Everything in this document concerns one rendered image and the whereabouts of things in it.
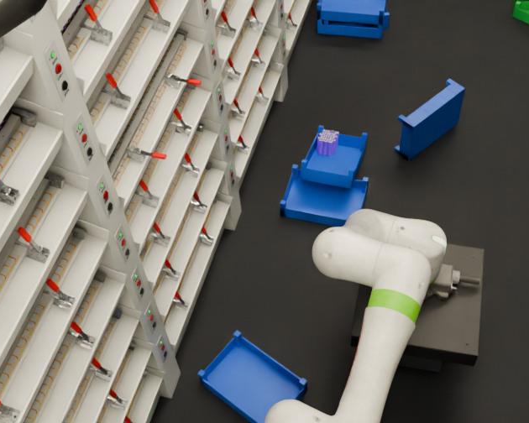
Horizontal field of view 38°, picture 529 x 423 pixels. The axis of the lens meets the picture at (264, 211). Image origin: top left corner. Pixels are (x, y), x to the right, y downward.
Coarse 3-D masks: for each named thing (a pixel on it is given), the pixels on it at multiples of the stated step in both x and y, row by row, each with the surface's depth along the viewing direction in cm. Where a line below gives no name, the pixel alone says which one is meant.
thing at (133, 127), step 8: (176, 40) 212; (176, 48) 211; (168, 56) 209; (168, 64) 207; (160, 72) 205; (160, 80) 204; (152, 88) 202; (152, 96) 200; (144, 104) 198; (144, 112) 198; (136, 120) 195; (128, 128) 193; (136, 128) 194; (144, 128) 196; (128, 136) 192; (120, 144) 190; (128, 144) 192; (136, 144) 193; (120, 152) 189; (112, 160) 187; (120, 160) 188; (128, 160) 190; (112, 168) 186; (112, 176) 185; (120, 176) 187
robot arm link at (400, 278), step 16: (384, 256) 176; (400, 256) 175; (416, 256) 175; (384, 272) 175; (400, 272) 173; (416, 272) 173; (384, 288) 172; (400, 288) 171; (416, 288) 172; (368, 304) 176; (384, 304) 170; (400, 304) 170; (416, 304) 172
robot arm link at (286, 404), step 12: (276, 408) 161; (288, 408) 160; (300, 408) 160; (312, 408) 162; (264, 420) 162; (276, 420) 158; (288, 420) 158; (300, 420) 158; (312, 420) 158; (324, 420) 159
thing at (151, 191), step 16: (208, 80) 229; (192, 96) 230; (208, 96) 232; (176, 112) 216; (192, 112) 227; (176, 128) 221; (192, 128) 224; (160, 144) 218; (176, 144) 220; (160, 160) 215; (176, 160) 217; (144, 176) 211; (160, 176) 213; (144, 192) 208; (160, 192) 210; (128, 208) 204; (144, 208) 206; (128, 224) 202; (144, 224) 204; (144, 240) 203
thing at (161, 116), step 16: (176, 32) 214; (192, 32) 215; (192, 48) 216; (160, 64) 210; (176, 64) 211; (192, 64) 212; (144, 96) 203; (160, 96) 204; (176, 96) 205; (160, 112) 201; (160, 128) 199; (144, 144) 195; (144, 160) 192; (128, 176) 189; (128, 192) 187
